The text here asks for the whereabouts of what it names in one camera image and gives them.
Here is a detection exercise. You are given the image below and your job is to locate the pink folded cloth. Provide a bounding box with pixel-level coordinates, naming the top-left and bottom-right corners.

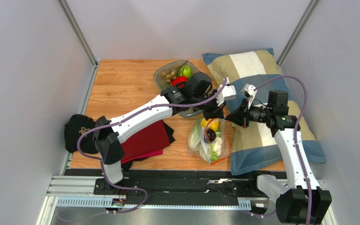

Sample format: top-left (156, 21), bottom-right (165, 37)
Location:
top-left (121, 149), bottom-right (163, 164)

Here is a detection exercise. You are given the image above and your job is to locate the black cap with logo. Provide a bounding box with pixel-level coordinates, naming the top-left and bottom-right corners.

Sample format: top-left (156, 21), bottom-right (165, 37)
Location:
top-left (64, 114), bottom-right (98, 154)

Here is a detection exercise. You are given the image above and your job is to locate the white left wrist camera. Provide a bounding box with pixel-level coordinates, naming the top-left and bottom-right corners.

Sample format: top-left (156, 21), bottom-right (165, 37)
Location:
top-left (216, 85), bottom-right (237, 106)

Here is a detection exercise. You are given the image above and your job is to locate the yellow toy lemon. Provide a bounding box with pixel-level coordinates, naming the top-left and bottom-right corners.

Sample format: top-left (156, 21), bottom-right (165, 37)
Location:
top-left (201, 117), bottom-right (220, 132)

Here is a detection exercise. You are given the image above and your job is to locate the aluminium front rail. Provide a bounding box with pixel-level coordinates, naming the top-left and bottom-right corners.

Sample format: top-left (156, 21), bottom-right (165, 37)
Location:
top-left (36, 175), bottom-right (330, 225)

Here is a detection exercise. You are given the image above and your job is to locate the black folded cloth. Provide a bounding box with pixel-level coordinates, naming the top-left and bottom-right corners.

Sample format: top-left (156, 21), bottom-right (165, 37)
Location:
top-left (120, 121), bottom-right (176, 171)

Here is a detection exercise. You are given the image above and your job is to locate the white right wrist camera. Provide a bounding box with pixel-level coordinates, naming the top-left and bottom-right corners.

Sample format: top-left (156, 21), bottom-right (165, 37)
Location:
top-left (241, 83), bottom-right (257, 109)

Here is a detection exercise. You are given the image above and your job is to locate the red toy bell pepper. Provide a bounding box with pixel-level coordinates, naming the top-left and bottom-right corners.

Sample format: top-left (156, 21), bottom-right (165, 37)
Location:
top-left (171, 76), bottom-right (188, 88)

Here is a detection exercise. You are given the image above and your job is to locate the brown longan bunch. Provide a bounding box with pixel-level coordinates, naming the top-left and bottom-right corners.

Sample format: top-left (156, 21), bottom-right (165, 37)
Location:
top-left (158, 60), bottom-right (188, 83)

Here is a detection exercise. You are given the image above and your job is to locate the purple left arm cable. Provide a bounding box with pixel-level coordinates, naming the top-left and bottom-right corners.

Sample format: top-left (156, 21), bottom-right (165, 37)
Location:
top-left (76, 77), bottom-right (229, 214)

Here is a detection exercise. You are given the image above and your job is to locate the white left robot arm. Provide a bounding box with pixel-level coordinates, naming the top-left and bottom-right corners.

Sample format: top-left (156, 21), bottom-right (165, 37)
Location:
top-left (93, 72), bottom-right (235, 184)

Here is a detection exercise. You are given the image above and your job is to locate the dark red folded cloth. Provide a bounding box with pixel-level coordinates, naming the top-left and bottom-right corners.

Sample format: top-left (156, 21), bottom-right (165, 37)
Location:
top-left (120, 120), bottom-right (171, 163)

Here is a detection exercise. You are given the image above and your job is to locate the clear orange-zip plastic bag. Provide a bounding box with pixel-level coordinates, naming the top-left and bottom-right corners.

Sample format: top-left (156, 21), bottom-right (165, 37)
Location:
top-left (185, 117), bottom-right (231, 165)

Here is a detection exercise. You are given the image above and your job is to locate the grey transparent food tray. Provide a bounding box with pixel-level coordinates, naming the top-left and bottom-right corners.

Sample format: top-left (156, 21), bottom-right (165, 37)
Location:
top-left (153, 60), bottom-right (212, 119)

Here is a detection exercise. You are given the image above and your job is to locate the toy lettuce head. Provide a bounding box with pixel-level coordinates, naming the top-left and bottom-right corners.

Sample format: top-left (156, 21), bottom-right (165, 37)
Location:
top-left (187, 117), bottom-right (222, 164)

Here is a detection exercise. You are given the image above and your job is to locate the green toy apple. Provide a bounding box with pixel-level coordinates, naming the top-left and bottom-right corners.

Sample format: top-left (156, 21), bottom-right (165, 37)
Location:
top-left (177, 65), bottom-right (192, 79)

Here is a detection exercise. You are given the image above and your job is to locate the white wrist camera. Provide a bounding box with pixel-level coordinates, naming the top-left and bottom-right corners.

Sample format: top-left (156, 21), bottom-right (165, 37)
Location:
top-left (216, 85), bottom-right (237, 106)
top-left (241, 83), bottom-right (257, 109)

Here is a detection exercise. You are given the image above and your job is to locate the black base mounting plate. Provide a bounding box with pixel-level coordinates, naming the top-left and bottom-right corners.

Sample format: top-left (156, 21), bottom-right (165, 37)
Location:
top-left (64, 169), bottom-right (286, 206)

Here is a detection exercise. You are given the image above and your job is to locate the white toy cauliflower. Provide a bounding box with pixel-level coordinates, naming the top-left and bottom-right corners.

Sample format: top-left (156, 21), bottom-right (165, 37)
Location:
top-left (199, 137), bottom-right (223, 163)

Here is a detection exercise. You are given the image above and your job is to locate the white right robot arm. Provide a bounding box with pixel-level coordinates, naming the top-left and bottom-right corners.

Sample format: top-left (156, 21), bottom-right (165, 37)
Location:
top-left (225, 90), bottom-right (332, 225)

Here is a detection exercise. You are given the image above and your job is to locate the plaid blue beige pillow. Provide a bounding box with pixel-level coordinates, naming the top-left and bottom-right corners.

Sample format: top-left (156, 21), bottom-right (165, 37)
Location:
top-left (202, 47), bottom-right (327, 176)

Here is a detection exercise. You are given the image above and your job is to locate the dark purple toy fruit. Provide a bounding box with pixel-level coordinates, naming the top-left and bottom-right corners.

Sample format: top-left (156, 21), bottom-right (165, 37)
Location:
top-left (206, 128), bottom-right (217, 143)

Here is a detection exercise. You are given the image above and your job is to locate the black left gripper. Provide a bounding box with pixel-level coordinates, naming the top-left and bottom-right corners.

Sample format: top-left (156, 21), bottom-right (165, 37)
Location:
top-left (192, 90), bottom-right (226, 122)

